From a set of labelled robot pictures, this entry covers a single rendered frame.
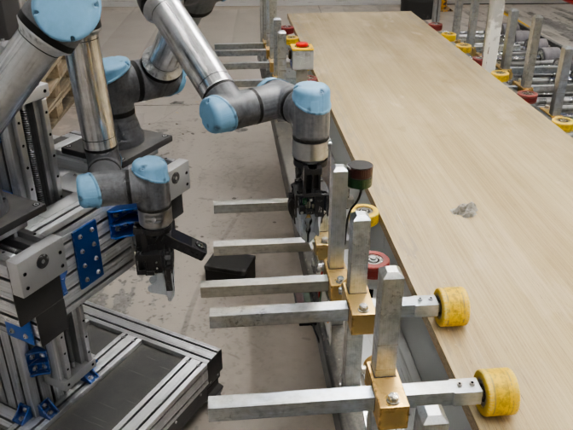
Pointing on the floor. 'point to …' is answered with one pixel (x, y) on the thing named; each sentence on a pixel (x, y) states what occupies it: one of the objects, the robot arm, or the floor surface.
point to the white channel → (493, 34)
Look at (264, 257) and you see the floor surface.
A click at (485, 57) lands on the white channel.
